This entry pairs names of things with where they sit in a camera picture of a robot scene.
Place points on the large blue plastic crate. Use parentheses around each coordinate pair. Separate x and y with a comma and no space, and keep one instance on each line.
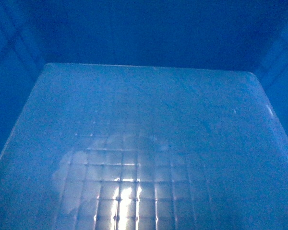
(143,114)

